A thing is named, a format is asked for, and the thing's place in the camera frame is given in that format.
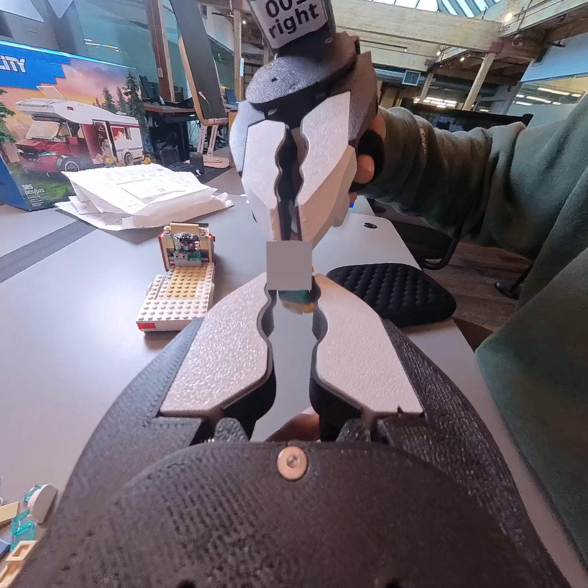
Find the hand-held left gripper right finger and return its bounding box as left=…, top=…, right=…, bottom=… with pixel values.
left=312, top=274, right=424, bottom=422

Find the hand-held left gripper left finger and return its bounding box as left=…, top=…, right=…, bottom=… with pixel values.
left=158, top=273, right=276, bottom=419

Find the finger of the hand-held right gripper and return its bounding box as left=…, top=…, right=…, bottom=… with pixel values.
left=295, top=91, right=359, bottom=242
left=241, top=119, right=288, bottom=243

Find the green minifigure torso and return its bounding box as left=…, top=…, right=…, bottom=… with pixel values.
left=279, top=287, right=319, bottom=307

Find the person's right hand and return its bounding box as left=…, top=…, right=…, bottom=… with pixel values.
left=348, top=110, right=386, bottom=194

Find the wooden panel support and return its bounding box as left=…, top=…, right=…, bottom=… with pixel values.
left=177, top=36, right=233, bottom=168

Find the black mesh cushion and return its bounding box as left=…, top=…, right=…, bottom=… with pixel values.
left=325, top=262, right=458, bottom=329

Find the white tan lego house model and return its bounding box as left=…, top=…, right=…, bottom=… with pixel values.
left=134, top=220, right=217, bottom=333

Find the black board panel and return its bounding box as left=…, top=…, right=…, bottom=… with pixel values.
left=169, top=0, right=229, bottom=122

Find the white paper bag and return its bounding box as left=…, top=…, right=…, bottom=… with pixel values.
left=54, top=164, right=236, bottom=231

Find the black office chair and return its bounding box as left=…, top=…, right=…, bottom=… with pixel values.
left=397, top=220, right=461, bottom=272

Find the person's torso green sweatshirt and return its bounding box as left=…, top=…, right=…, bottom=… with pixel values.
left=474, top=96, right=588, bottom=554

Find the lego set box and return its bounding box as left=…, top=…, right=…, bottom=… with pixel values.
left=0, top=39, right=149, bottom=212

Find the pile of small lego pieces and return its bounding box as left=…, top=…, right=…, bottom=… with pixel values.
left=0, top=482, right=60, bottom=580

